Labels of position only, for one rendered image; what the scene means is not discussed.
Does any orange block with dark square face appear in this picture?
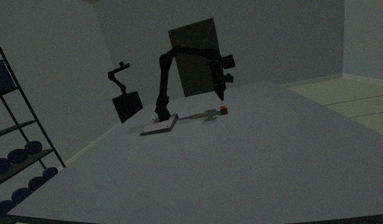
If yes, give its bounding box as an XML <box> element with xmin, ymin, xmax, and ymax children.
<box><xmin>220</xmin><ymin>106</ymin><xmax>228</xmax><ymax>115</ymax></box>

